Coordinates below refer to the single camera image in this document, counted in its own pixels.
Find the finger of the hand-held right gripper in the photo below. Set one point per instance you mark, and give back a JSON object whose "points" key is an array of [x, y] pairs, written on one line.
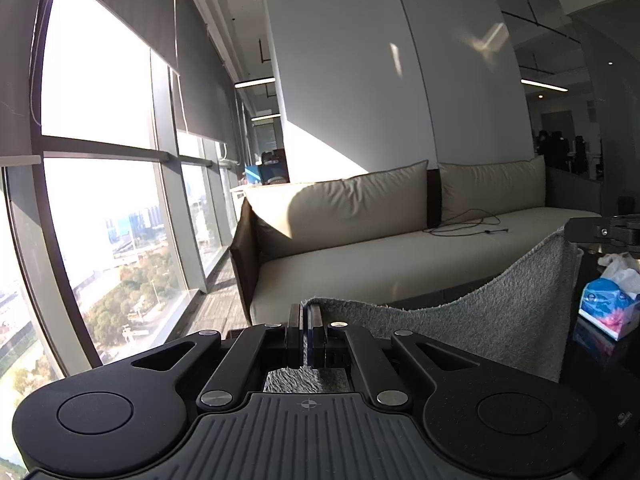
{"points": [[582, 232]]}

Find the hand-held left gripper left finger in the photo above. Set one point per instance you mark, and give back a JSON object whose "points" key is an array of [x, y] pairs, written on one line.
{"points": [[295, 335]]}

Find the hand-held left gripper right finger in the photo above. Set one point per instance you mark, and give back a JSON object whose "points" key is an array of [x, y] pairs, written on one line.
{"points": [[314, 335]]}

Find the grey terry towel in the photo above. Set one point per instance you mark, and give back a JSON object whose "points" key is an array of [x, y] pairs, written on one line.
{"points": [[500, 320]]}

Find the white tissue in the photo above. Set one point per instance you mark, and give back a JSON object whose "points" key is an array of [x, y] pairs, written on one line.
{"points": [[620, 267]]}

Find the blue tissue box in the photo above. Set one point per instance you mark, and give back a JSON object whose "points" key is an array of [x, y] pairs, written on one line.
{"points": [[607, 307]]}

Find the beige sofa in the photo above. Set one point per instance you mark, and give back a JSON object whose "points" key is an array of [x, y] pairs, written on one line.
{"points": [[242, 260]]}

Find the beige sofa seat cushion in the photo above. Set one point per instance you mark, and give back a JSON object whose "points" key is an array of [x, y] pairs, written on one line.
{"points": [[380, 265]]}

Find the narrow beige back cushion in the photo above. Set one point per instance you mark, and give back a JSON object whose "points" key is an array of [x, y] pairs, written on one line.
{"points": [[490, 185]]}

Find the wide beige back cushion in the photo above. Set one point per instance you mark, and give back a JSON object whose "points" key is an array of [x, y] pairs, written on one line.
{"points": [[350, 205]]}

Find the linear ceiling light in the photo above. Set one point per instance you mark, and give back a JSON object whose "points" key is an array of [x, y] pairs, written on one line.
{"points": [[266, 117], [255, 82], [544, 85]]}

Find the grey roller blind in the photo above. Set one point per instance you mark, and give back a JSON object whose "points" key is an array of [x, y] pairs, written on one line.
{"points": [[205, 75], [130, 5]]}

